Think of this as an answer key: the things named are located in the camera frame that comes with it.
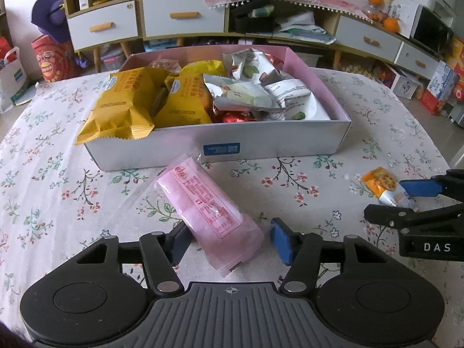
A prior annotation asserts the red gift bag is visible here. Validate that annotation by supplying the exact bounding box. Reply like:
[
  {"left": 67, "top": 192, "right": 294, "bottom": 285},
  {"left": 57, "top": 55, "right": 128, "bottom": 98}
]
[{"left": 0, "top": 35, "right": 17, "bottom": 61}]

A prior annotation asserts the blue white carton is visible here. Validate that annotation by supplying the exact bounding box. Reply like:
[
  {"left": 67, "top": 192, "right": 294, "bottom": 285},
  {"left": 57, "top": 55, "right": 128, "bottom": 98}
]
[{"left": 425, "top": 60, "right": 460, "bottom": 117}]

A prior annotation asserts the floral tablecloth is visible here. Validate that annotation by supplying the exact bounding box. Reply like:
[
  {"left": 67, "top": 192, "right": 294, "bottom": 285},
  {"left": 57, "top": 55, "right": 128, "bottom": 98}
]
[{"left": 0, "top": 67, "right": 464, "bottom": 348}]

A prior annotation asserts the pink snack packet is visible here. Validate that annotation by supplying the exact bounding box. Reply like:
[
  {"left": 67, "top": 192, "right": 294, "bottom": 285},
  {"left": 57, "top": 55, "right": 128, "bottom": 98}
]
[{"left": 153, "top": 151, "right": 266, "bottom": 273}]

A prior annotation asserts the white nut snack packet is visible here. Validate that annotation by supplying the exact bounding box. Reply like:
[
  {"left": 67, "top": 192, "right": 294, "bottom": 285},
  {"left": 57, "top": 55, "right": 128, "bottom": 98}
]
[
  {"left": 221, "top": 48, "right": 288, "bottom": 83},
  {"left": 264, "top": 78, "right": 331, "bottom": 121}
]

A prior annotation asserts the purple plush toy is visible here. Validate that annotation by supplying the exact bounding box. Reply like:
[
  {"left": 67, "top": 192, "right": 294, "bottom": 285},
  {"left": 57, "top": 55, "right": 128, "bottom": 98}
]
[{"left": 31, "top": 0, "right": 70, "bottom": 45}]

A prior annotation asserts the white drawer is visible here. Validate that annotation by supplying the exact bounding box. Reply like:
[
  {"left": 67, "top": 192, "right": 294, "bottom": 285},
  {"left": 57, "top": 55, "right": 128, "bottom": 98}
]
[
  {"left": 66, "top": 0, "right": 139, "bottom": 51},
  {"left": 394, "top": 42, "right": 443, "bottom": 79},
  {"left": 335, "top": 14, "right": 404, "bottom": 63},
  {"left": 141, "top": 0, "right": 226, "bottom": 38}
]

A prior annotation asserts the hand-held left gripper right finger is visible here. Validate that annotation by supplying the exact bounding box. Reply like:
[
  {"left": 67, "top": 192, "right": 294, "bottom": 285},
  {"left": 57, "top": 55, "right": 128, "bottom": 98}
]
[{"left": 270, "top": 217, "right": 391, "bottom": 295}]

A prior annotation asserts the white shopping bag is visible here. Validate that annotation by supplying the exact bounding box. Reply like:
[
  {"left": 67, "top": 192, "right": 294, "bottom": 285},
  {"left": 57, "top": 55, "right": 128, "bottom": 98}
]
[{"left": 0, "top": 46, "right": 30, "bottom": 114}]

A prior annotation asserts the white blue printed box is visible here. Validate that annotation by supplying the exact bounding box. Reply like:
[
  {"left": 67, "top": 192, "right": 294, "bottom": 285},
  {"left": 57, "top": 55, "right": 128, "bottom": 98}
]
[{"left": 389, "top": 0, "right": 421, "bottom": 39}]

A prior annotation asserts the cream pastry snack packet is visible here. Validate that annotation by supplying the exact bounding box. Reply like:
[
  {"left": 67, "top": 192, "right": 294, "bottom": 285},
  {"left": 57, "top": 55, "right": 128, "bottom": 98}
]
[{"left": 202, "top": 73, "right": 288, "bottom": 114}]

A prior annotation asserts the blue storage bin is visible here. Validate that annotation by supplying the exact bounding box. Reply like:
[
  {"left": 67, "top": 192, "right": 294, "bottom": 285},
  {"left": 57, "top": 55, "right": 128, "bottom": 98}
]
[{"left": 142, "top": 39, "right": 182, "bottom": 54}]

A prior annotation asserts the white printed floor box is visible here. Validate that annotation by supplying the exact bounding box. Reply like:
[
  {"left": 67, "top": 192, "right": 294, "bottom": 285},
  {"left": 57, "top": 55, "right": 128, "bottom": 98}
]
[{"left": 391, "top": 68, "right": 423, "bottom": 101}]

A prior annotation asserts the yellow printed box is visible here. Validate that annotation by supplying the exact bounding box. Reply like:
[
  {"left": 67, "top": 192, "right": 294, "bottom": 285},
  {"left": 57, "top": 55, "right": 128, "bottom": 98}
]
[{"left": 444, "top": 37, "right": 464, "bottom": 99}]

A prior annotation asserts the long wooden media stand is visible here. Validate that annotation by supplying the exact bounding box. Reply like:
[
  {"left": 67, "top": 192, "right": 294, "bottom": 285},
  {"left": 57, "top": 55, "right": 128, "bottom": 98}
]
[{"left": 225, "top": 0, "right": 455, "bottom": 80}]

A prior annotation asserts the red snack packet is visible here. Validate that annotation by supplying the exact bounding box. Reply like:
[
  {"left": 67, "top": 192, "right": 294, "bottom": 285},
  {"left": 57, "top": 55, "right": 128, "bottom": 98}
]
[{"left": 213, "top": 110, "right": 259, "bottom": 124}]

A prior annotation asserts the red floor box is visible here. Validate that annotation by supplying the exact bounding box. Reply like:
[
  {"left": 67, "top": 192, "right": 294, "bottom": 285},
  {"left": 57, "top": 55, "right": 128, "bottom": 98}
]
[{"left": 420, "top": 88, "right": 452, "bottom": 117}]

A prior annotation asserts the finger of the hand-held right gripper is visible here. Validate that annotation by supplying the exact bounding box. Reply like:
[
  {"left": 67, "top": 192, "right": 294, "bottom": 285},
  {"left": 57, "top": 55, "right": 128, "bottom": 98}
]
[
  {"left": 363, "top": 203, "right": 464, "bottom": 230},
  {"left": 400, "top": 168, "right": 464, "bottom": 202}
]

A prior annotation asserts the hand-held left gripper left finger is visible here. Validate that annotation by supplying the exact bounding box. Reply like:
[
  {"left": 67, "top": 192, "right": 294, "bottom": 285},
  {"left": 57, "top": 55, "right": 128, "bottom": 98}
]
[{"left": 75, "top": 221, "right": 193, "bottom": 295}]

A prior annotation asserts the orange white snack packet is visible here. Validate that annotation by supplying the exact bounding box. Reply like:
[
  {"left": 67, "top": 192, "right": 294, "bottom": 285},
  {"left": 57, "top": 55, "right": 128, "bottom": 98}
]
[{"left": 361, "top": 167, "right": 419, "bottom": 213}]

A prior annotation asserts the small clear storage bin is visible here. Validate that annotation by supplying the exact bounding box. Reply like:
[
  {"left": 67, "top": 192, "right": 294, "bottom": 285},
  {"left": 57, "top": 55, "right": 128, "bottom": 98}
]
[{"left": 100, "top": 44, "right": 126, "bottom": 72}]

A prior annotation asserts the pink silver cardboard box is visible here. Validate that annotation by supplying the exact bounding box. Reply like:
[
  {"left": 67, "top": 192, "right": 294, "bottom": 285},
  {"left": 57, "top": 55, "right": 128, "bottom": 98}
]
[{"left": 83, "top": 44, "right": 353, "bottom": 172}]

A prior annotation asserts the yellow egg tray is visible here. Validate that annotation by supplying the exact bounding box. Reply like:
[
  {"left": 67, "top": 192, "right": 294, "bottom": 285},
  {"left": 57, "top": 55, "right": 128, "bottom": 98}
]
[{"left": 340, "top": 61, "right": 375, "bottom": 79}]

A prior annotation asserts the pile of plastic bags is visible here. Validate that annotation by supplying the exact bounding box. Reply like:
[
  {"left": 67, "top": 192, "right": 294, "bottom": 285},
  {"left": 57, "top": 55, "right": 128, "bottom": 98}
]
[{"left": 273, "top": 10, "right": 336, "bottom": 45}]

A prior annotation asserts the large yellow snack packet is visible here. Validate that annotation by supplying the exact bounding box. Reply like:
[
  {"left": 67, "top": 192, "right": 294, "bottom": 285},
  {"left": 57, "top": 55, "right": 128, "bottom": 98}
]
[{"left": 75, "top": 67, "right": 172, "bottom": 146}]

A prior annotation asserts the black basket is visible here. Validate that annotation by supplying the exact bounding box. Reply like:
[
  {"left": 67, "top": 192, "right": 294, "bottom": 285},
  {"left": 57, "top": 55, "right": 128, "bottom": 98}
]
[{"left": 229, "top": 2, "right": 280, "bottom": 34}]

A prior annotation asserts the red patterned bag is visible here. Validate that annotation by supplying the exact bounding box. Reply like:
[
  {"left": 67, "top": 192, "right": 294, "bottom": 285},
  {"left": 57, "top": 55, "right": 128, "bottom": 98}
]
[{"left": 30, "top": 34, "right": 79, "bottom": 83}]

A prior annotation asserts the red printed package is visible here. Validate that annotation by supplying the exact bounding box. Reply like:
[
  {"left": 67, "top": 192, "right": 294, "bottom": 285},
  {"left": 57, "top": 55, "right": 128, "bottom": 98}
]
[{"left": 373, "top": 63, "right": 398, "bottom": 88}]

